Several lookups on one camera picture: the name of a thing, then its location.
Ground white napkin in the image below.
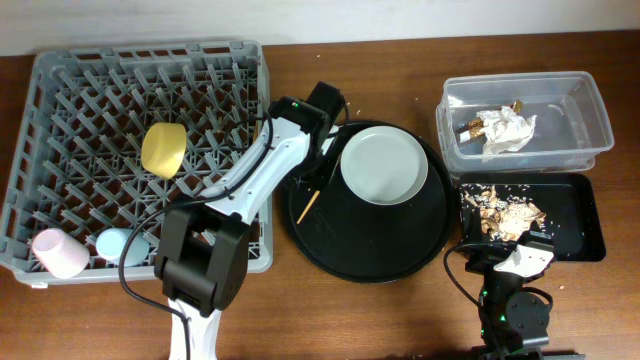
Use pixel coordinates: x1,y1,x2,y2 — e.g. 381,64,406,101
476,106,537,155

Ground gold foil wrapper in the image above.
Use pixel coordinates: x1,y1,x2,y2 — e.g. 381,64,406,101
456,100,523,144

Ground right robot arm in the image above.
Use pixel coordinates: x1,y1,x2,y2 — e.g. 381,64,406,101
465,240,554,359

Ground grey plastic dishwasher rack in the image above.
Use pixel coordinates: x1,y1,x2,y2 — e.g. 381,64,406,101
1,41,270,288

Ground wooden chopstick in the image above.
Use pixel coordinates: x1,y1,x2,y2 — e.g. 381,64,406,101
296,190,320,225

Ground round black tray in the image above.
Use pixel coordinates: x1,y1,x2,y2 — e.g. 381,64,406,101
280,139,457,283

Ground yellow bowl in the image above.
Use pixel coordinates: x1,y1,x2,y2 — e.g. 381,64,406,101
141,122,187,180

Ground black rectangular tray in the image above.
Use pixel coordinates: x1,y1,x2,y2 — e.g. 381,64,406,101
458,173,606,262

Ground food scraps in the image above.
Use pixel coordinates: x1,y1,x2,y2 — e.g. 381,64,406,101
461,183,547,242

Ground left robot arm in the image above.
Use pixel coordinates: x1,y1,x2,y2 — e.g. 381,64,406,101
154,82,346,359

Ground clear plastic waste bin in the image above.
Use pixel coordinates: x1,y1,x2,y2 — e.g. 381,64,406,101
436,71,615,177

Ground blue plastic cup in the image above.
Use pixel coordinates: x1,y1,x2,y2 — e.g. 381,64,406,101
96,228,150,267

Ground pink plastic cup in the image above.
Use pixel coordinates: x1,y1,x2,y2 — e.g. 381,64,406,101
31,228,90,279

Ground white round plate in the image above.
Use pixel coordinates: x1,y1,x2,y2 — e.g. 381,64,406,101
340,126,429,206

